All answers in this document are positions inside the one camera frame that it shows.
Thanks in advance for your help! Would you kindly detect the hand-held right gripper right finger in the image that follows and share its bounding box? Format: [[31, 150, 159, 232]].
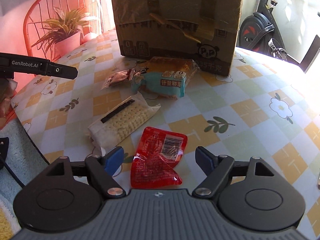
[[192, 146, 276, 197]]

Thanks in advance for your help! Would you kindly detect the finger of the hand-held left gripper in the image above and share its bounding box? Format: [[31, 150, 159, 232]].
[[47, 61, 79, 80]]

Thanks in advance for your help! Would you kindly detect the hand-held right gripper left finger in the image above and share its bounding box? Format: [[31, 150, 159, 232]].
[[46, 146, 127, 197]]

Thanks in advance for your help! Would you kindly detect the red snack packet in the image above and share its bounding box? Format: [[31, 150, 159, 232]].
[[130, 126, 188, 189]]

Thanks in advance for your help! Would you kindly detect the brown cardboard box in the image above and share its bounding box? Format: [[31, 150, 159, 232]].
[[110, 0, 247, 77]]

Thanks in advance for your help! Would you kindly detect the clear cracker packet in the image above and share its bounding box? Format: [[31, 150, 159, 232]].
[[87, 92, 162, 153]]

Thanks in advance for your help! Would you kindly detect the potted green plant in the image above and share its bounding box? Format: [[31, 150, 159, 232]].
[[31, 6, 98, 58]]

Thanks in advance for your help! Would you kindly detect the orange metal chair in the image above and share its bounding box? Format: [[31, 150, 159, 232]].
[[23, 0, 103, 58]]

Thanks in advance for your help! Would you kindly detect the small brown snack packet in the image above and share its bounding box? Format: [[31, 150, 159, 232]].
[[100, 68, 137, 91]]

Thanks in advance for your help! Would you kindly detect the checkered floral tablecloth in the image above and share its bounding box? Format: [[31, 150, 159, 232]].
[[11, 28, 320, 240]]

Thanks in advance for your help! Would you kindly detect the teal bread packet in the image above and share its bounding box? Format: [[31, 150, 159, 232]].
[[131, 71, 188, 100]]

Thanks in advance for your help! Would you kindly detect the orange bread packet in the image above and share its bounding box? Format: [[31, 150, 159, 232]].
[[147, 56, 201, 81]]

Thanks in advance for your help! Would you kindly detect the black exercise bike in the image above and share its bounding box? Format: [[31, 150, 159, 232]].
[[236, 0, 320, 73]]

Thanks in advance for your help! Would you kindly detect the black cable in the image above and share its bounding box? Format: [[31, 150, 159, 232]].
[[0, 154, 26, 188]]

